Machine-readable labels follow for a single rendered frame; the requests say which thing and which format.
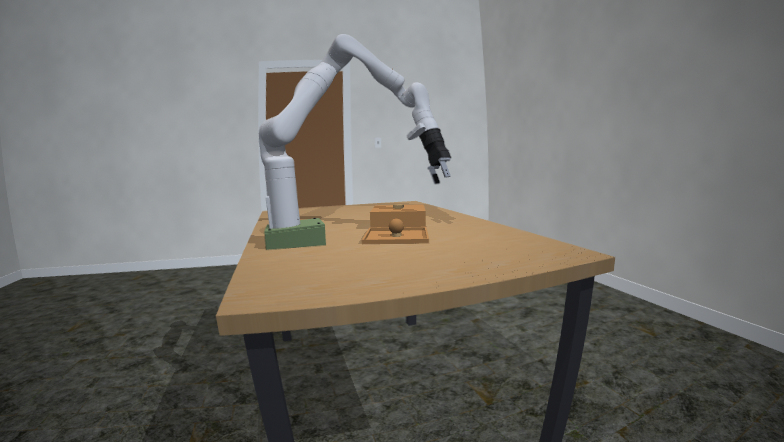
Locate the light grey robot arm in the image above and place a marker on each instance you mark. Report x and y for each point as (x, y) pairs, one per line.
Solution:
(281, 199)

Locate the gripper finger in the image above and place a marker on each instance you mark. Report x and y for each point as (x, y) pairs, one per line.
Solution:
(433, 174)
(444, 166)

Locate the tan ball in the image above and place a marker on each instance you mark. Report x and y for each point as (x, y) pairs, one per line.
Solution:
(396, 226)

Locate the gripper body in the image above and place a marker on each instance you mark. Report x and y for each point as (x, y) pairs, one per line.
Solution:
(431, 138)

